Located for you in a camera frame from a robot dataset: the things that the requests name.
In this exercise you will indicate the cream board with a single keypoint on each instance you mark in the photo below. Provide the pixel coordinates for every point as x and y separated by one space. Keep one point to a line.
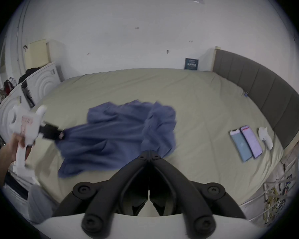
37 53

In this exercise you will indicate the white washing machine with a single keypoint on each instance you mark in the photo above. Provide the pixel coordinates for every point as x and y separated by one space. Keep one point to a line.
5 113
43 81

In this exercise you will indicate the white hand controller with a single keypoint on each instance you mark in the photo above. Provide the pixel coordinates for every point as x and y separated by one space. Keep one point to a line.
265 136

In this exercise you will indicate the dark blue shirt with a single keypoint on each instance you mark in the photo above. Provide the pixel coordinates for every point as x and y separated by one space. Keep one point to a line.
119 136

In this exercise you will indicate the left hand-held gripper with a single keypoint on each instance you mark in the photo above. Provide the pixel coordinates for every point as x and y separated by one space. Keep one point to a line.
27 123

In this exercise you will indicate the blue phone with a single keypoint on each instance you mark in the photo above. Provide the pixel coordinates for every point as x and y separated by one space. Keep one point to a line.
241 146

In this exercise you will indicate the purple phone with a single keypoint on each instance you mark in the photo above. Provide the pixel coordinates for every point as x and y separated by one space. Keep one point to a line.
251 142

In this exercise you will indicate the metal rack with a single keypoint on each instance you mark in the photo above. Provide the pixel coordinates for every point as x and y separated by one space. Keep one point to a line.
279 193

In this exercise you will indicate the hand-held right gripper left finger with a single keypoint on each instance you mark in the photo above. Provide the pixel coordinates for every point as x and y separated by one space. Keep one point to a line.
107 195

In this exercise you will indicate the person's left hand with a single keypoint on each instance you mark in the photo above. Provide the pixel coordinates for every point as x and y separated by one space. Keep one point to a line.
13 146

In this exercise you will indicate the grey padded headboard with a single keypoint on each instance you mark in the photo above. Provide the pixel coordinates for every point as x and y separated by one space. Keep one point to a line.
261 88

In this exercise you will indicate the bed with beige sheet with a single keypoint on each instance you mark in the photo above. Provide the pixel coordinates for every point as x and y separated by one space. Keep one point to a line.
201 103

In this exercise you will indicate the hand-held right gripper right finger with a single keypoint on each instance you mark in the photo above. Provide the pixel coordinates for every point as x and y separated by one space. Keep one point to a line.
189 195

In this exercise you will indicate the black bag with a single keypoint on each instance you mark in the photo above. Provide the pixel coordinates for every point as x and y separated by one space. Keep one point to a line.
30 73

